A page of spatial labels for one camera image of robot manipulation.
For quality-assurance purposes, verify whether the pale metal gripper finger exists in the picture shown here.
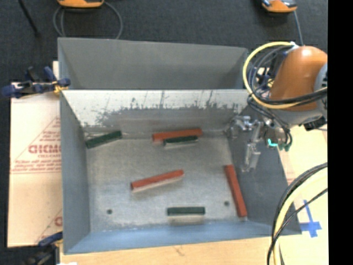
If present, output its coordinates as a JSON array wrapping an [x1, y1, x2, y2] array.
[[225, 116, 252, 141], [242, 135, 262, 174]]

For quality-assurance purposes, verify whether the red-brown flat block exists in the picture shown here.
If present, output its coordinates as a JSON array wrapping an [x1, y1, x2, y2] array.
[[130, 169, 185, 194], [223, 164, 248, 220], [151, 128, 204, 146]]

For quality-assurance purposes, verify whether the dark green flat block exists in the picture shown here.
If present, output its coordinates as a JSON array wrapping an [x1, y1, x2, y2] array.
[[162, 135, 200, 150], [84, 130, 124, 150], [166, 206, 206, 226]]

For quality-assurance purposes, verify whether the grey metal bin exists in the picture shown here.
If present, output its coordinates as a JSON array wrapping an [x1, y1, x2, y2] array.
[[56, 36, 302, 255]]

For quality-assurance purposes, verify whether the brown cardboard board, red print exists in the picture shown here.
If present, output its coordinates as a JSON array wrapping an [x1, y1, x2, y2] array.
[[6, 94, 65, 248]]

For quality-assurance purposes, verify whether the black cylinder on white bracket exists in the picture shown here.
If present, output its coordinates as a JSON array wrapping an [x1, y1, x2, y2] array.
[[304, 121, 328, 131]]

